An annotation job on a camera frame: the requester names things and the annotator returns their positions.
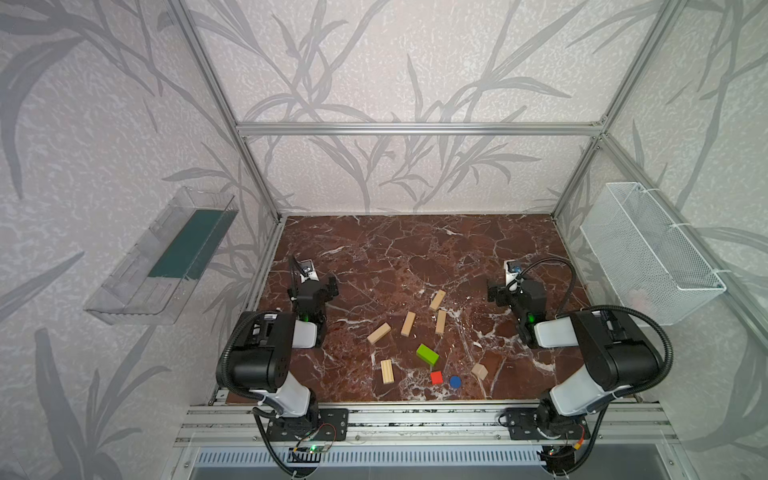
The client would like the green block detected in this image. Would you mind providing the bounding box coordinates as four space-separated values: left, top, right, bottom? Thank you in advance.
416 344 439 367

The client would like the wide striped wood block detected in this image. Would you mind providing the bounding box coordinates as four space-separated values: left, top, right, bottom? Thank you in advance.
380 359 395 385

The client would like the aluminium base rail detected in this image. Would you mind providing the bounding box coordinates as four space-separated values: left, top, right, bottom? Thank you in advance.
174 401 680 447

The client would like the white wire basket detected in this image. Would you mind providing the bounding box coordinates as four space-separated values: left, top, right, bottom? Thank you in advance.
581 182 727 326

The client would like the aluminium frame crossbar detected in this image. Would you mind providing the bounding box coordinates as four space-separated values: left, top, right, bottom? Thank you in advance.
236 122 603 137

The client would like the red cube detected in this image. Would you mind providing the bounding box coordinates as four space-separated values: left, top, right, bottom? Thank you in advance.
430 371 444 385

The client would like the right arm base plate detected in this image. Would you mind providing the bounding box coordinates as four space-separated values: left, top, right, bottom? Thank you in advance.
497 406 591 442

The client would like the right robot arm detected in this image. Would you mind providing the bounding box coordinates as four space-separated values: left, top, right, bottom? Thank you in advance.
487 277 674 439

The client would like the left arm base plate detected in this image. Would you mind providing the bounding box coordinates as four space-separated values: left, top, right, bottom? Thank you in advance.
267 408 349 442

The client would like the plain wood block three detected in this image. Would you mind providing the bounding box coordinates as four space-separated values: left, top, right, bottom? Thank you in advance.
435 309 447 336

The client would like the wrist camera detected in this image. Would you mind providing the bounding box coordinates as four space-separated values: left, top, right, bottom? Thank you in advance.
292 257 319 283
503 260 523 286

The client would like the clear plastic bin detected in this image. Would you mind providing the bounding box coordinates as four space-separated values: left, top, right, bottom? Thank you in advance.
84 187 239 325

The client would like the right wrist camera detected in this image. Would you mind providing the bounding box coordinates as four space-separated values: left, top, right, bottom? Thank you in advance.
503 260 523 286

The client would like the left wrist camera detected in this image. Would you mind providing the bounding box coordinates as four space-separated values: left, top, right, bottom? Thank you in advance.
292 257 319 283

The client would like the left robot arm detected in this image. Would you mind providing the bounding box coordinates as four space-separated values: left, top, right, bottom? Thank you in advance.
216 275 339 430

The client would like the small wood cube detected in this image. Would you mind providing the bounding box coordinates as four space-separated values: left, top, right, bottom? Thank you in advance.
471 363 488 381

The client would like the plain wood block four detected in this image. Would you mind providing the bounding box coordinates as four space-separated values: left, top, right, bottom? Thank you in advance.
367 323 391 345

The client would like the pink object in basket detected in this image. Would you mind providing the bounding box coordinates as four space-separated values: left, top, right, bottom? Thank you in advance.
626 289 653 310

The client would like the plain wood block one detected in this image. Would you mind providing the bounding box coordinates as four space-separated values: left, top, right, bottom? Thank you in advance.
429 290 446 311

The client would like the plain wood block two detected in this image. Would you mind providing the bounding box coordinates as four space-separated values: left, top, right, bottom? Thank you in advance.
400 311 416 337

